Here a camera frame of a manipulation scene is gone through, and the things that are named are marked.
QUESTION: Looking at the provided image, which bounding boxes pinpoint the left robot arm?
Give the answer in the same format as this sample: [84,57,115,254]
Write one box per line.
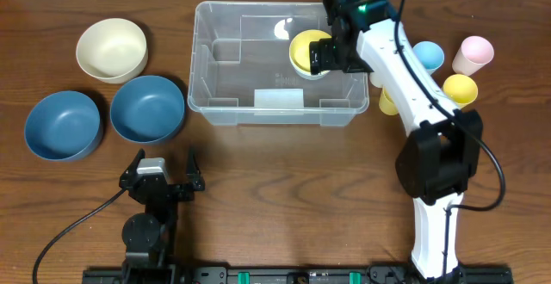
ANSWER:
[119,150,205,269]

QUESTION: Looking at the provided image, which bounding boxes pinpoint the clear plastic storage container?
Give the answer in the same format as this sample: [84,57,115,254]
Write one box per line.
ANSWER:
[188,1,369,127]

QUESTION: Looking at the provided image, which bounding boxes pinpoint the blue bowl near container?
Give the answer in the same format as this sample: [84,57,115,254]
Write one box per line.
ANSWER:
[109,76,186,144]

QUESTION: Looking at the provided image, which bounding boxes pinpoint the yellow cup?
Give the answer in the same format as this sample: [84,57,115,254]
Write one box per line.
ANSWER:
[443,74,479,108]
[379,88,399,116]

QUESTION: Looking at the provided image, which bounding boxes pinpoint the cream cup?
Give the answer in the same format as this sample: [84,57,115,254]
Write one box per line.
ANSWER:
[369,72,384,89]

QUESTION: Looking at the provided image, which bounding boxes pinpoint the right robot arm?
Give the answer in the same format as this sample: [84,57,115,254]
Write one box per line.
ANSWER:
[307,0,483,283]

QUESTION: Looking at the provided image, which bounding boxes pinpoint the cream large bowl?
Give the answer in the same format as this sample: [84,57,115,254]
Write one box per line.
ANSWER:
[76,18,148,84]

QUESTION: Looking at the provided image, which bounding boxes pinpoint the pink cup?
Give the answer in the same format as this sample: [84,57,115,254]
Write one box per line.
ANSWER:
[452,36,495,76]

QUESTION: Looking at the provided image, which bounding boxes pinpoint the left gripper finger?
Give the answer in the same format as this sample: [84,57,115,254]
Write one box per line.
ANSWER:
[119,149,145,189]
[186,148,205,191]

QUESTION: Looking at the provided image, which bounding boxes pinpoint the light blue cup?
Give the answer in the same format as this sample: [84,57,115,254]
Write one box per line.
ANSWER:
[412,41,445,75]

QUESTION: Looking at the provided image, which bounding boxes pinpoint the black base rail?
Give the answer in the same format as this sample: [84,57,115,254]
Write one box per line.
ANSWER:
[81,264,514,284]

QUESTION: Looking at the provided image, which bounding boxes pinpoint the yellow small bowl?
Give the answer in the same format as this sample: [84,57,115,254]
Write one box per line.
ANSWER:
[288,29,331,72]

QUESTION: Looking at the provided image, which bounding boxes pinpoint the cream small bowl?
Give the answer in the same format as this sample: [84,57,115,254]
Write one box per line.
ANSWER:
[291,61,329,81]

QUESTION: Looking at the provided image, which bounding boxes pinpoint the blue bowl far left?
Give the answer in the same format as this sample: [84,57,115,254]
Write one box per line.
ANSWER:
[24,90,103,162]

